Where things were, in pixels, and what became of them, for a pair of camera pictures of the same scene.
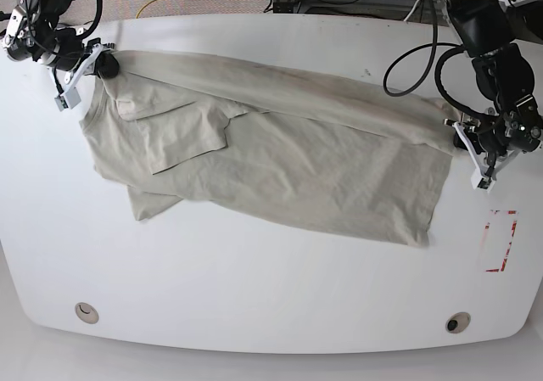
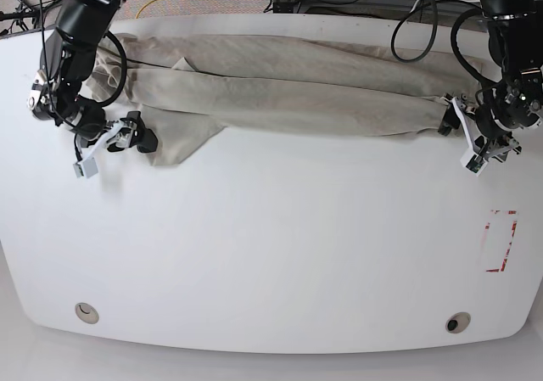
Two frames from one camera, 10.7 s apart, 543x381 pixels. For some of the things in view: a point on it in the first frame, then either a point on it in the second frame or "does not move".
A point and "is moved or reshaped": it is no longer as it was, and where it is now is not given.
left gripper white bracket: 106,66 to 124,135
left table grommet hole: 86,312 does not move
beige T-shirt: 288,142 is moved or reshaped
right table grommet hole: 457,322 does not move
